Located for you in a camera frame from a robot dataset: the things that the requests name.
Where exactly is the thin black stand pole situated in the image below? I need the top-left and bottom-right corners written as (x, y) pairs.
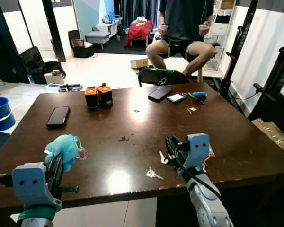
top-left (219, 0), bottom-right (259, 97)

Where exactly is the blue plush keychain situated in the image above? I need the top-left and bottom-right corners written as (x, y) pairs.
top-left (44, 134), bottom-right (88, 172)

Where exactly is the seated person in black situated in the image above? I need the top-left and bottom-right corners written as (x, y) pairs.
top-left (145, 0), bottom-right (217, 72)

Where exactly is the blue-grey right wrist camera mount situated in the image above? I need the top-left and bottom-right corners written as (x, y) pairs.
top-left (182, 133), bottom-right (212, 170)

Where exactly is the key bunch with black fob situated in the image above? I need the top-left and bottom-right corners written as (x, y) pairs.
top-left (159, 150), bottom-right (169, 165)

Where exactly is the black open bag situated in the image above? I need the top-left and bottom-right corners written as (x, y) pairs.
top-left (19, 46), bottom-right (67, 85)

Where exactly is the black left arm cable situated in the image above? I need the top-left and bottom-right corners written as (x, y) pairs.
top-left (0, 174), bottom-right (13, 188)

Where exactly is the grey ottoman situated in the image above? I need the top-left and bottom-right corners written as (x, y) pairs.
top-left (84, 31), bottom-right (111, 49)

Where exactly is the black chair with green cloth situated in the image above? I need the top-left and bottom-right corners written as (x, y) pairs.
top-left (137, 67), bottom-right (192, 88)

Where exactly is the small open cardboard box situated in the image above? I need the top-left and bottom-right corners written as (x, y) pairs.
top-left (44, 70), bottom-right (66, 86)

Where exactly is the black smartphone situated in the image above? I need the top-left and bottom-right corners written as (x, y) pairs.
top-left (46, 106), bottom-right (71, 129)

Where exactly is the black basket chair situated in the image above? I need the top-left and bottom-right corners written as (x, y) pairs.
top-left (67, 30), bottom-right (96, 59)

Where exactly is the closed brown cardboard box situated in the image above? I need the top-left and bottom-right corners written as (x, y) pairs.
top-left (130, 58), bottom-right (150, 70)

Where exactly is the thick black stand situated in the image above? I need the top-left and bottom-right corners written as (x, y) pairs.
top-left (248, 46), bottom-right (284, 135)

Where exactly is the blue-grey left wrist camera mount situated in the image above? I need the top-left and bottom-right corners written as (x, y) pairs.
top-left (11, 162), bottom-right (63, 212)

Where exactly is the blue bucket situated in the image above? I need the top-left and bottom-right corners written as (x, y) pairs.
top-left (0, 96), bottom-right (16, 132)

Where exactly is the power strip with plugs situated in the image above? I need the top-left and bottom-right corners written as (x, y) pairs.
top-left (45, 83), bottom-right (84, 93)

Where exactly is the red cloth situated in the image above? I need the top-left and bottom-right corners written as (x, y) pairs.
top-left (124, 19), bottom-right (154, 48)

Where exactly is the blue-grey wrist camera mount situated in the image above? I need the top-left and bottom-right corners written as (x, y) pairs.
top-left (182, 133), bottom-right (212, 170)
top-left (11, 162), bottom-right (63, 212)

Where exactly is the large flat cardboard box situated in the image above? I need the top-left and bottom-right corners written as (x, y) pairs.
top-left (251, 118), bottom-right (284, 158)

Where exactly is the white shelf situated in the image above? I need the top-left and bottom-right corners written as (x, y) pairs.
top-left (204, 0), bottom-right (238, 72)

